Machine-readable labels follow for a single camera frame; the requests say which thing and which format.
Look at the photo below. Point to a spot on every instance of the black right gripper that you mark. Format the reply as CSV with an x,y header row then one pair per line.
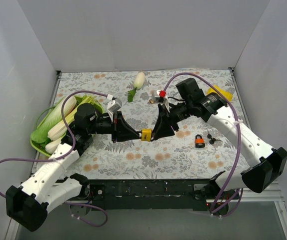
x,y
166,117

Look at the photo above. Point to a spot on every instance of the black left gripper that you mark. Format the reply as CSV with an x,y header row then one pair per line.
x,y
115,127

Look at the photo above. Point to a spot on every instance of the yellow padlock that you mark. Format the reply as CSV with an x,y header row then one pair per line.
x,y
146,135

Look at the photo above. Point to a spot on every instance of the orange padlock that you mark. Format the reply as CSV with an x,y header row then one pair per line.
x,y
199,141

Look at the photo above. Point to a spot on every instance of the black keys of orange padlock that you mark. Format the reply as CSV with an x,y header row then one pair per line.
x,y
212,140

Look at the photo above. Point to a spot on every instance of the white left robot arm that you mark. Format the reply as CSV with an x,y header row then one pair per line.
x,y
30,203

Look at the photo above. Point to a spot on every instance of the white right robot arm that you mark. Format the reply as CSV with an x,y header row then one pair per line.
x,y
265,163

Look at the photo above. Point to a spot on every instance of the floral table mat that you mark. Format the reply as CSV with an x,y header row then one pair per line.
x,y
174,157

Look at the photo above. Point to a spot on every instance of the white radish with leaves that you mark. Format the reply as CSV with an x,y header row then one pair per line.
x,y
137,84

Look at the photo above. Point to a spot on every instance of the celery stalk bundle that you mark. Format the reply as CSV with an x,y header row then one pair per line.
x,y
59,130

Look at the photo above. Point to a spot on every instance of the yellow napa cabbage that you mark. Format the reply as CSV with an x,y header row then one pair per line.
x,y
226,94

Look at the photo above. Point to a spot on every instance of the green napa cabbage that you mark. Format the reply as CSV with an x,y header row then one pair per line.
x,y
40,135

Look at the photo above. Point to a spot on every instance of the green plastic basket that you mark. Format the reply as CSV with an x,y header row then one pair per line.
x,y
40,147

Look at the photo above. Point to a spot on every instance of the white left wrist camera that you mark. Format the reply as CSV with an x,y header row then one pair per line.
x,y
114,105

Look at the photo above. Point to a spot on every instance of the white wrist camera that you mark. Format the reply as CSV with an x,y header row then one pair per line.
x,y
161,97
114,105

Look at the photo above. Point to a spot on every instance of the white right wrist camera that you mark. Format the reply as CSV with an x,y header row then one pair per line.
x,y
161,97

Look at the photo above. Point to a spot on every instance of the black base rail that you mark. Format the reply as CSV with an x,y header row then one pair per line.
x,y
144,194

